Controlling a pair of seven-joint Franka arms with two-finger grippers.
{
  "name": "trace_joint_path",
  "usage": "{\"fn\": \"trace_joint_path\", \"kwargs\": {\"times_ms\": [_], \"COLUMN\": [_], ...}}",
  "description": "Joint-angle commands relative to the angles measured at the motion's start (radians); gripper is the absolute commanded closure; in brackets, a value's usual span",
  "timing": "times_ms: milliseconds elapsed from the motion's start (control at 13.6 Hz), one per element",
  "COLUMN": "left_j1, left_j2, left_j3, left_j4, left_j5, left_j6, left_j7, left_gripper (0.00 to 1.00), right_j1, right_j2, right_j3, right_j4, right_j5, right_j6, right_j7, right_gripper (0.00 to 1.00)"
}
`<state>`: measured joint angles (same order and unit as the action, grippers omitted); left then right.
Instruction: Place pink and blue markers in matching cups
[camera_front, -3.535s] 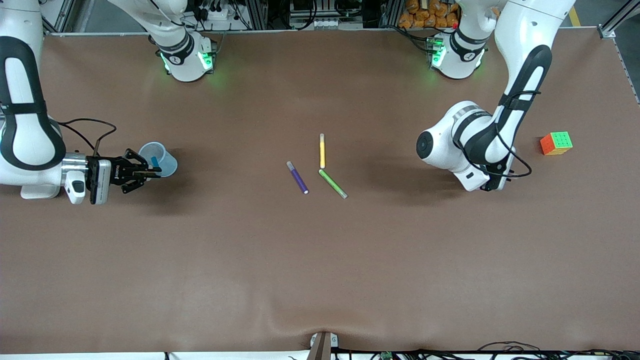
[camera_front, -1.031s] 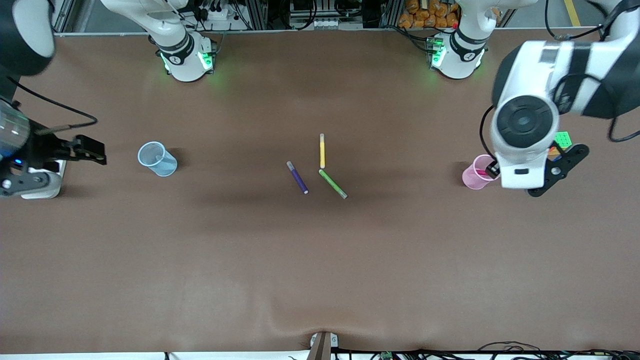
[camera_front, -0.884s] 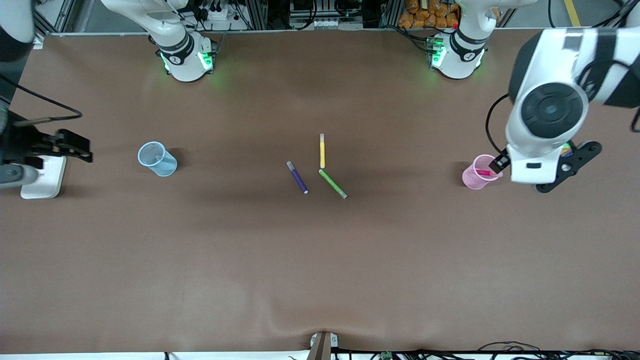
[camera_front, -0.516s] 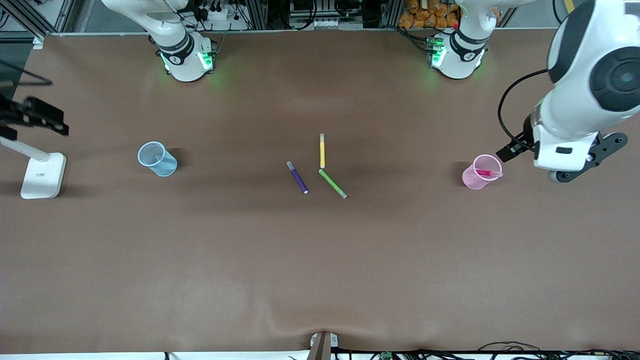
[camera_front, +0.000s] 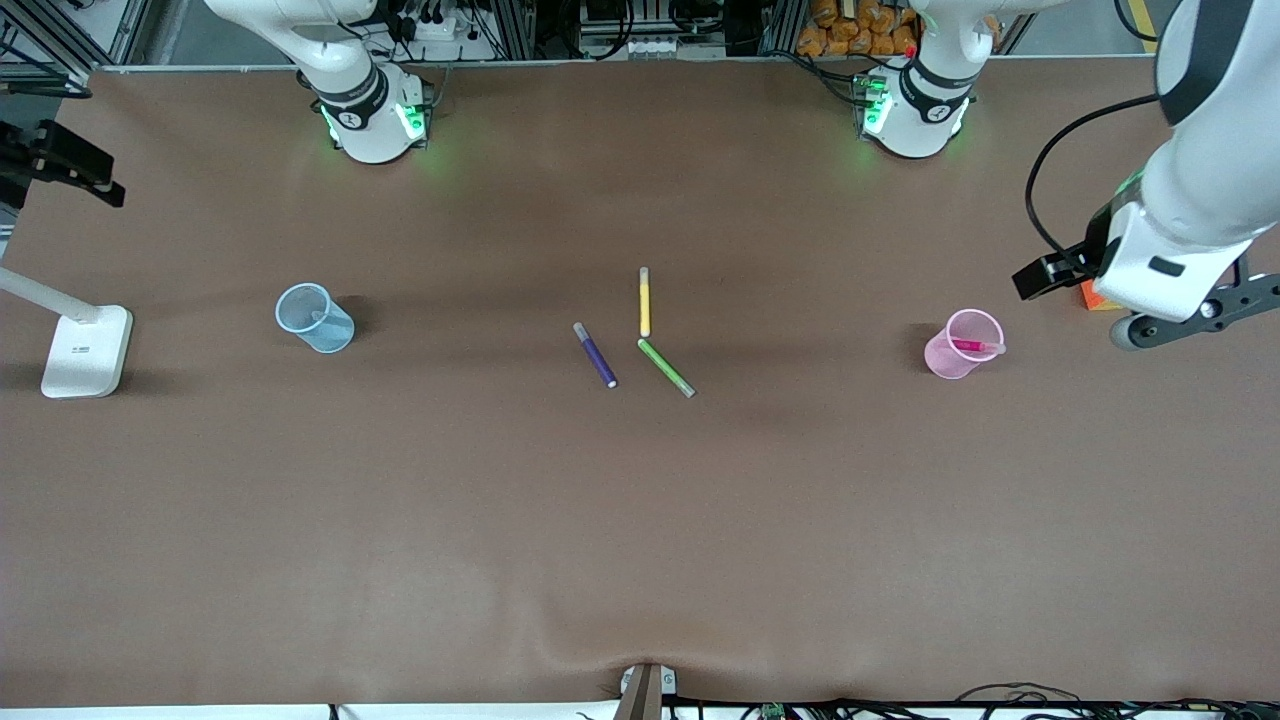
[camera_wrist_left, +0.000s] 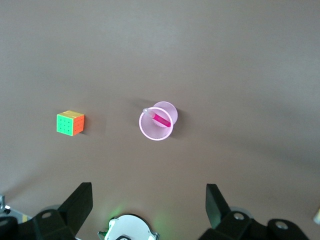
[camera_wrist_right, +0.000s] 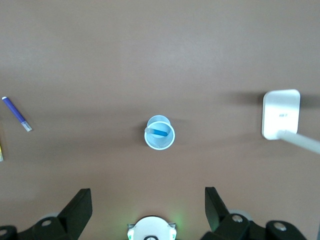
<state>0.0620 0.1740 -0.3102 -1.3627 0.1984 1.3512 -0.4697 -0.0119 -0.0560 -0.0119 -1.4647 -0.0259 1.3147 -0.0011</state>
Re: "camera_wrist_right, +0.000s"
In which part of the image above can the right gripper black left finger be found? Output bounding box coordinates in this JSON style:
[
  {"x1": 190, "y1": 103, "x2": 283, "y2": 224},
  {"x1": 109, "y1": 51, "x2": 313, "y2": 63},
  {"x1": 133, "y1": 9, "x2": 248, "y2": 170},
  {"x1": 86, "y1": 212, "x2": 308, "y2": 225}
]
[{"x1": 0, "y1": 188, "x2": 94, "y2": 240}]

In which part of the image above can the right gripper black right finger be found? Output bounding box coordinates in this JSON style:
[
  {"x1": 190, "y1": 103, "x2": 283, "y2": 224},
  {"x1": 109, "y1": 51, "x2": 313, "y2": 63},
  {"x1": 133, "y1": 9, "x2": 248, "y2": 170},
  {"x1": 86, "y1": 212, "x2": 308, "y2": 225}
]
[{"x1": 200, "y1": 186, "x2": 309, "y2": 240}]

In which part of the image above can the blue marker pen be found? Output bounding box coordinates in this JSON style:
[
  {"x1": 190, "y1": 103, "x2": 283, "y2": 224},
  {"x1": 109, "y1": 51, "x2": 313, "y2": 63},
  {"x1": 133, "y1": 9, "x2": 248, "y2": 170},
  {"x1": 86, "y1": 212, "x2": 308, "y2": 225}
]
[{"x1": 144, "y1": 126, "x2": 170, "y2": 137}]

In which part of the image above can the translucent blue plastic cup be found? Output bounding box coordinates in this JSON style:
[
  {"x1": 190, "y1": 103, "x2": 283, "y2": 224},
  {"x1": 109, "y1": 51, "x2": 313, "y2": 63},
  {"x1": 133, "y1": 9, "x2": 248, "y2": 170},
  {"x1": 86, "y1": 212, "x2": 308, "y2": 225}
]
[{"x1": 144, "y1": 114, "x2": 176, "y2": 151}]

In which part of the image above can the purple marker pen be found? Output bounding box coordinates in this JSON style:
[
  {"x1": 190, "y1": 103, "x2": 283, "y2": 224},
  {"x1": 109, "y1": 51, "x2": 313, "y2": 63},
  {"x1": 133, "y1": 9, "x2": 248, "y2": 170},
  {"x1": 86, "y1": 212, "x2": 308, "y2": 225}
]
[{"x1": 1, "y1": 96, "x2": 33, "y2": 133}]

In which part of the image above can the white lamp stand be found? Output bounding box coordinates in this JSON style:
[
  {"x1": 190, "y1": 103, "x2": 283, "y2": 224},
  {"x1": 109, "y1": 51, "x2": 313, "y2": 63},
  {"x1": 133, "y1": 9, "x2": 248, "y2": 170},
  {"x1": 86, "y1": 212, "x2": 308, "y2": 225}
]
[{"x1": 261, "y1": 88, "x2": 320, "y2": 155}]

